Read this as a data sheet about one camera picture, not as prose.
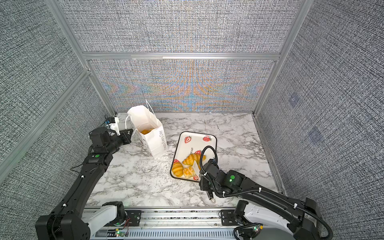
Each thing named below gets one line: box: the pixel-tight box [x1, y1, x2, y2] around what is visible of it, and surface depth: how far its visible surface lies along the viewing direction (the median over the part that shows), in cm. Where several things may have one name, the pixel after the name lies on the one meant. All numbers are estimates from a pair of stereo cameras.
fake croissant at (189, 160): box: [182, 153, 207, 168], surface depth 92 cm
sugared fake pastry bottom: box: [183, 166, 195, 178], surface depth 86 cm
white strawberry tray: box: [170, 131, 217, 182], surface depth 98 cm
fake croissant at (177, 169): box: [172, 161, 184, 177], surface depth 88 cm
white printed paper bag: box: [127, 99, 169, 159], surface depth 87 cm
